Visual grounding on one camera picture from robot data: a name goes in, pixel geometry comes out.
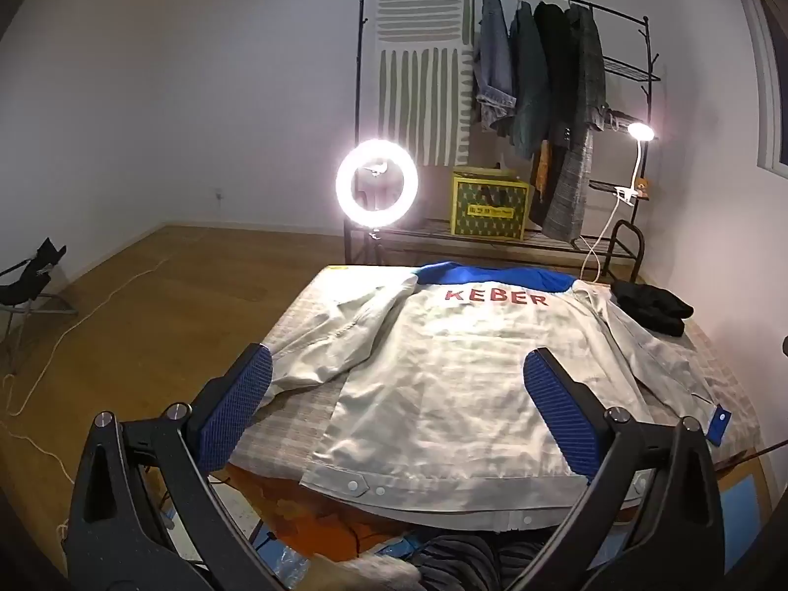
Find window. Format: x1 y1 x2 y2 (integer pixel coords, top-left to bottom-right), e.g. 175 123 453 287
732 0 788 179

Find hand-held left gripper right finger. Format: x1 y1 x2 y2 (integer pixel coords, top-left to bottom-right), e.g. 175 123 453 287
505 346 727 591

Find orange hanging garment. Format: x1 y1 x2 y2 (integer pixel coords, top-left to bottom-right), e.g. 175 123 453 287
532 141 552 201

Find black coat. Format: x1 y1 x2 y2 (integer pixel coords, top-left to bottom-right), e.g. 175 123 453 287
532 0 583 229

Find yellow patterned box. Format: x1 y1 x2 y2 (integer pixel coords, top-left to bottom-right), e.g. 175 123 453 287
451 166 531 241

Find blue denim jacket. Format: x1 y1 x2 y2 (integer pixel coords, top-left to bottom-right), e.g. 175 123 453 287
473 0 518 136

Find white floor cable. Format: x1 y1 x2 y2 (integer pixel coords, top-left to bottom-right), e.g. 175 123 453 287
0 252 170 481

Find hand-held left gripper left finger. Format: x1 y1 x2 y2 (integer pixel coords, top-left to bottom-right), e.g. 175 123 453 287
65 343 290 591

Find black curved metal frame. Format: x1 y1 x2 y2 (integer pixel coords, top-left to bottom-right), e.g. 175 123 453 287
606 220 645 281

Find black folding chair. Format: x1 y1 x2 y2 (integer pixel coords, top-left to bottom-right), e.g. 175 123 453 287
0 237 78 376

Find black folded cloth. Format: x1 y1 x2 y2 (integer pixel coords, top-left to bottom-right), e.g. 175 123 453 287
611 280 695 338

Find person's dark striped clothing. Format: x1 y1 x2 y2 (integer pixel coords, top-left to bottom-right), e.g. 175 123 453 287
412 532 555 591

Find striped hanging cloth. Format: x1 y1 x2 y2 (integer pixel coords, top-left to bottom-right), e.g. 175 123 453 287
373 0 475 167

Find dark green jacket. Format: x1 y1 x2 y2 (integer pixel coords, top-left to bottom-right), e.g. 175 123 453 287
508 0 552 161

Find checkered beige blanket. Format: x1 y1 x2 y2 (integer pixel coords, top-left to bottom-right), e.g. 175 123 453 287
228 264 761 506

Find grey plaid coat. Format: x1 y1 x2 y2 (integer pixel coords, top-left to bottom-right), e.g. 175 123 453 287
542 3 610 241

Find beige jacket with blue collar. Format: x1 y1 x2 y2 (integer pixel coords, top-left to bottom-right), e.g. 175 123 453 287
262 262 733 533

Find white clip lamp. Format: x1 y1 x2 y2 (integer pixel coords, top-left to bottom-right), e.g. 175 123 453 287
579 122 657 284

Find black metal clothes rack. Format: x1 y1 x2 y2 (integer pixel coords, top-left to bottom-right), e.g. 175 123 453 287
343 0 662 265

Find ring light on stand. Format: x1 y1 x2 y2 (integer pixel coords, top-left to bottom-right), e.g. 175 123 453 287
334 138 421 241

